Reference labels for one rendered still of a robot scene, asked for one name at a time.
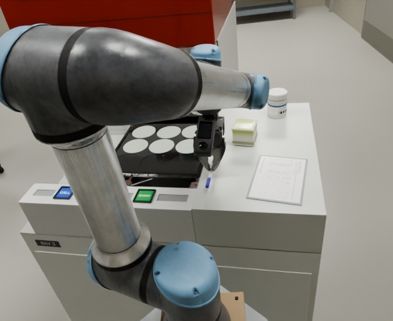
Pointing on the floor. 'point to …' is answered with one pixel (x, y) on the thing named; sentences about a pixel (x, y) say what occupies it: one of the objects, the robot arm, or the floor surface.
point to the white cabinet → (275, 310)
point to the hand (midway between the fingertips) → (210, 168)
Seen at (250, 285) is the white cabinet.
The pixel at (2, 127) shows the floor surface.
